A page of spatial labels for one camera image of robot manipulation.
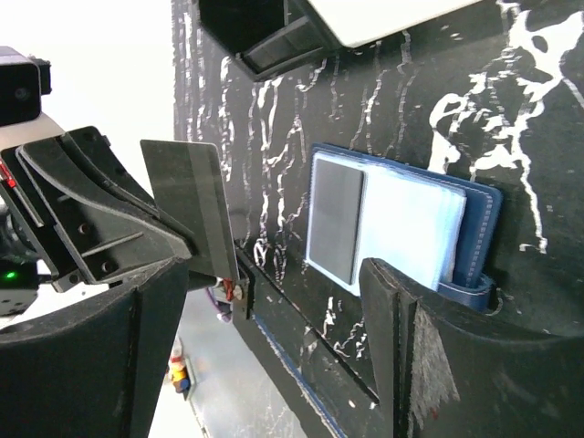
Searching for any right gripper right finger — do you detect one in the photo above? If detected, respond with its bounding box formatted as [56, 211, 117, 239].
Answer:
[360, 258, 583, 437]

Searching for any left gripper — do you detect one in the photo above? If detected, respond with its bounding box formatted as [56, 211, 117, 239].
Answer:
[1, 113, 193, 315]

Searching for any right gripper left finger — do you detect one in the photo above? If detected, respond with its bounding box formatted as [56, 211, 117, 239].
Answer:
[1, 260, 188, 437]

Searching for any dark grey striped card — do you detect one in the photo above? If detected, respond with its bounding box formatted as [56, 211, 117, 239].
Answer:
[141, 140, 239, 281]

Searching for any blue card holder wallet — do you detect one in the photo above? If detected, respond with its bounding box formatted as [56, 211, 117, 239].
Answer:
[309, 143, 503, 312]

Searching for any white plastic bin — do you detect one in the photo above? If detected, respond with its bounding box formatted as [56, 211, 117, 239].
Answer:
[308, 0, 477, 48]

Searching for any dark card in wallet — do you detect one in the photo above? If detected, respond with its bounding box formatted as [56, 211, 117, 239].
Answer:
[306, 152, 366, 289]

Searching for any black tray with blue card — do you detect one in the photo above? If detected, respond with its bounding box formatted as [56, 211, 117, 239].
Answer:
[196, 0, 341, 82]

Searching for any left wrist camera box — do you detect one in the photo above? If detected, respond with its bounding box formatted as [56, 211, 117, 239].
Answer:
[0, 46, 52, 127]

